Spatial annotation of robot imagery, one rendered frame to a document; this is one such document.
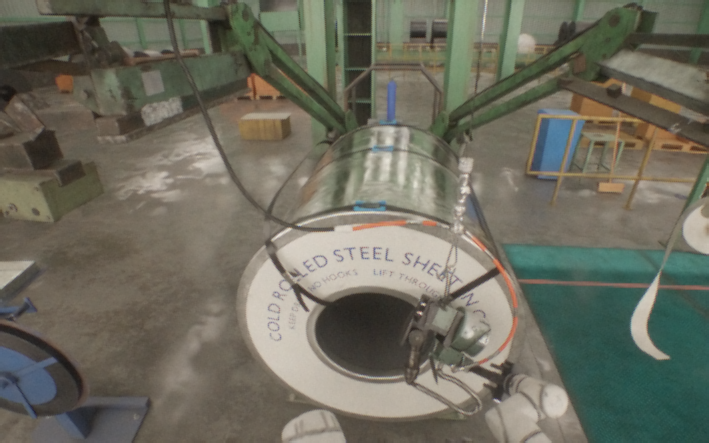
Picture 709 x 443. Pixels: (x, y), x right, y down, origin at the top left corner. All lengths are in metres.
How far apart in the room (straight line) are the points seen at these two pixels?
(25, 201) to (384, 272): 1.11
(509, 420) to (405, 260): 0.56
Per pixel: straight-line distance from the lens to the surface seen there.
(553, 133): 5.43
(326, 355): 1.64
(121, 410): 2.61
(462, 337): 1.26
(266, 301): 1.48
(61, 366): 1.95
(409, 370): 1.35
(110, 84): 0.99
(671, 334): 3.40
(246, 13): 1.56
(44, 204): 1.22
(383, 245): 1.21
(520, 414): 1.11
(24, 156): 1.24
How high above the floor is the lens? 1.89
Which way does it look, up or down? 29 degrees down
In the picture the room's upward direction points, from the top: 1 degrees counter-clockwise
